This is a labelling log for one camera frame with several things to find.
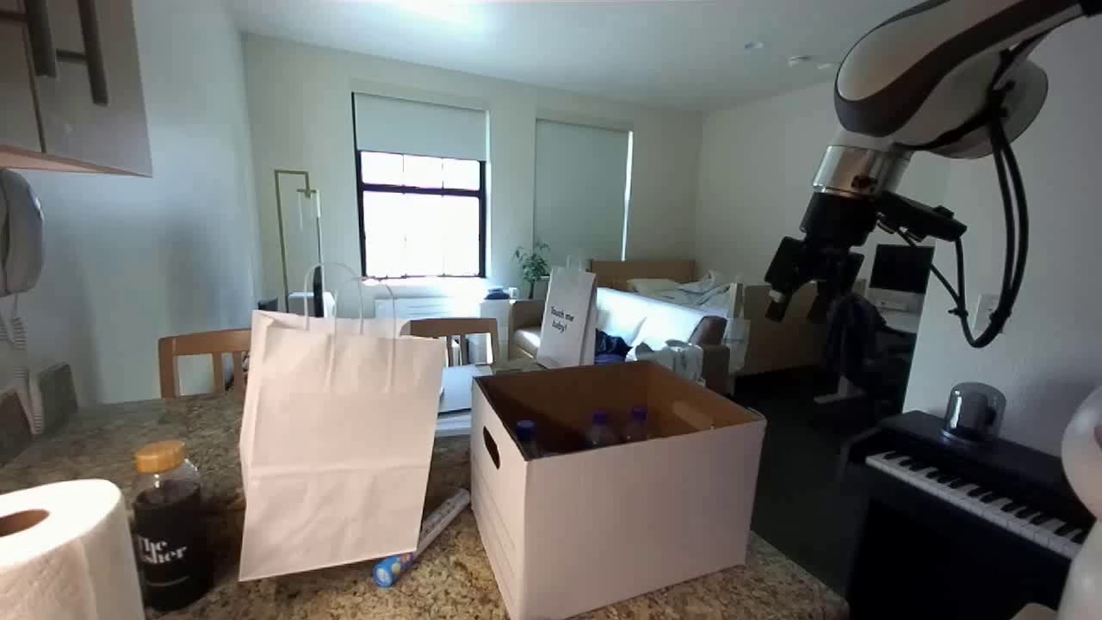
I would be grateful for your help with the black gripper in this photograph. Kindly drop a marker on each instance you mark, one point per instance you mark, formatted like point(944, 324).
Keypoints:
point(828, 260)

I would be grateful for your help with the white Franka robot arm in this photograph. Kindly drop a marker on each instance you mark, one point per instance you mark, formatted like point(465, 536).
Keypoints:
point(918, 72)

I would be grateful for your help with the white cardboard box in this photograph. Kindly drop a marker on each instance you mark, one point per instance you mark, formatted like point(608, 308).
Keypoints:
point(620, 518)

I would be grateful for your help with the black office chair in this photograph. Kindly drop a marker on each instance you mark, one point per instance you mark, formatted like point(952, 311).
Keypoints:
point(863, 345)

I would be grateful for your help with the computer monitor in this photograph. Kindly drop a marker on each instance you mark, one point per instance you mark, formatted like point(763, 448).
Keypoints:
point(900, 272)

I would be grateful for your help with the bed with white bedding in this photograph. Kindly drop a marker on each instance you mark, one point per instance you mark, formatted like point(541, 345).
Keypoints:
point(657, 311)

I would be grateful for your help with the silver round pot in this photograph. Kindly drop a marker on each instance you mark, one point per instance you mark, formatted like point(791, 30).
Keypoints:
point(971, 413)

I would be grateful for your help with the small white printed bag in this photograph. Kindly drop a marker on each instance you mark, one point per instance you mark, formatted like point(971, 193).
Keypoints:
point(568, 323)

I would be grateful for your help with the closed roller blind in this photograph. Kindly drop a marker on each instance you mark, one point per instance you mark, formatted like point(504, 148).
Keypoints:
point(581, 191)

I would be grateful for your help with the black digital piano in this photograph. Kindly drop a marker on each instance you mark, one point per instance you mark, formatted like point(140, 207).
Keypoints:
point(977, 505)

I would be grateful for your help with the green potted plant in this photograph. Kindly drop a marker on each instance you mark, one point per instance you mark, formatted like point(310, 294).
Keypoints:
point(530, 272)

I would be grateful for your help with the wooden chair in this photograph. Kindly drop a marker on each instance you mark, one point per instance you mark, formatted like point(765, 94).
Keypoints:
point(172, 365)
point(452, 330)

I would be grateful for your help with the white radiator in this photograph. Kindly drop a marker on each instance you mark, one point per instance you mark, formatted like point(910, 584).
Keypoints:
point(435, 308)

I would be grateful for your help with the black framed window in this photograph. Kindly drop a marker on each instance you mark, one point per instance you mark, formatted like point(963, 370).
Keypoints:
point(418, 228)

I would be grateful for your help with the half open roller blind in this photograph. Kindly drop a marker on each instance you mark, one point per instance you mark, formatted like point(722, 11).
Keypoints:
point(418, 127)

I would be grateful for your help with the white paper bag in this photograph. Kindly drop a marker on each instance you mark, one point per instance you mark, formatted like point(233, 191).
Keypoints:
point(332, 459)

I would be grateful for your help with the metal floor lamp stand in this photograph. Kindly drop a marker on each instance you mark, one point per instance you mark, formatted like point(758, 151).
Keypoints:
point(298, 228)

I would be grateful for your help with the dark jar with cork lid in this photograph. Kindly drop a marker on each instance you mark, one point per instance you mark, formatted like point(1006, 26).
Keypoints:
point(172, 538)

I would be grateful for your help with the white paper towel roll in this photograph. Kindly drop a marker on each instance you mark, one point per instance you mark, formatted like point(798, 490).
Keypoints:
point(70, 564)

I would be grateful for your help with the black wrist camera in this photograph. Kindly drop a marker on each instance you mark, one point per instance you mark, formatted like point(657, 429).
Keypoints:
point(918, 218)

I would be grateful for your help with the wooden wall cabinet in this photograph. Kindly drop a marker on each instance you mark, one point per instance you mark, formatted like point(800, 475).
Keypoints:
point(104, 115)

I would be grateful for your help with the white wall dispenser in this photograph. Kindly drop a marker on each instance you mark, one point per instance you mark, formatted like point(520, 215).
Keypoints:
point(20, 237)

